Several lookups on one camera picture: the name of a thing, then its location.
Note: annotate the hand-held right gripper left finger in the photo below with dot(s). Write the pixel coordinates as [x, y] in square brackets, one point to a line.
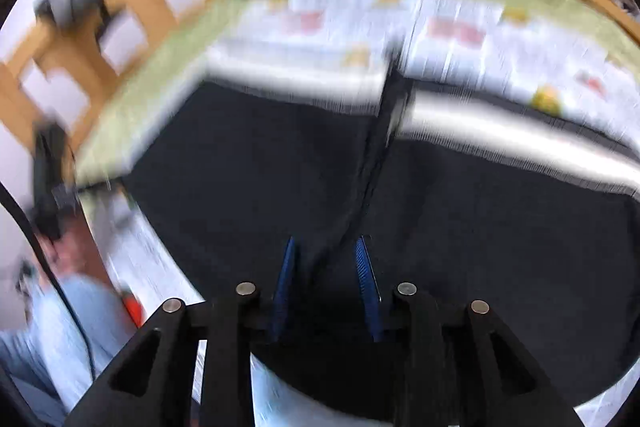
[285, 287]

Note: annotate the fruit print plastic tablecloth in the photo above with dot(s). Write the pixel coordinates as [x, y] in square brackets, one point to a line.
[325, 32]

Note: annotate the black pants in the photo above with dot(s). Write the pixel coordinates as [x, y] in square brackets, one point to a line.
[250, 187]

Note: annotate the person's leg in jeans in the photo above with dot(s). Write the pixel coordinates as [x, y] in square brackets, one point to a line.
[60, 337]

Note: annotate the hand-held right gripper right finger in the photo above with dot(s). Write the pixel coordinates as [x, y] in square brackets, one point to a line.
[367, 287]

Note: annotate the green bed blanket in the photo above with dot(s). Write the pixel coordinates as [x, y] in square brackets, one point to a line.
[150, 107]

